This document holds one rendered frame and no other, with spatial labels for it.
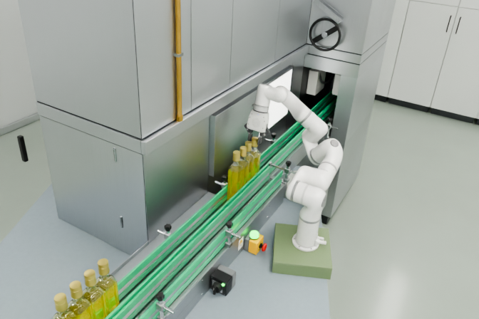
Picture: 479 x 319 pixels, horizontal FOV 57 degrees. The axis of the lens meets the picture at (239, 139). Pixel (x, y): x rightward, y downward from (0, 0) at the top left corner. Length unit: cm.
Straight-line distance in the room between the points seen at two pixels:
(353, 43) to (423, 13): 276
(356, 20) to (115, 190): 176
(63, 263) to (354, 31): 208
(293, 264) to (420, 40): 408
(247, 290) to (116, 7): 125
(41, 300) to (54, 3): 117
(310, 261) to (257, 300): 30
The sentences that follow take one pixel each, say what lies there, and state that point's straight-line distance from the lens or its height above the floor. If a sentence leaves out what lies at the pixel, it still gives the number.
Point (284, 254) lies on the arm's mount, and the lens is 207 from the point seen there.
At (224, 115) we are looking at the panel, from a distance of 214.
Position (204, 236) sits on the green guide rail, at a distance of 195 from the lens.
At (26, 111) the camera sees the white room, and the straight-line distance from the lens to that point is 517.
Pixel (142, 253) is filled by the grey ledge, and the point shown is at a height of 88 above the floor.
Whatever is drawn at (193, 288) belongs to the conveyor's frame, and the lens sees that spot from 183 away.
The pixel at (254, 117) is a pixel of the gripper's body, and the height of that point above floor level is 127.
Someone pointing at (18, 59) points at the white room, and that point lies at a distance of 498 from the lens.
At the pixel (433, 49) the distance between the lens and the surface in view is 567.
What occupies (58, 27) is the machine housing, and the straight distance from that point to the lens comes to 184.
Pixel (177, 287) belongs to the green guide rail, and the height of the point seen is 93.
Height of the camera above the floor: 222
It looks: 29 degrees down
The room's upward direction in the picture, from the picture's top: 3 degrees clockwise
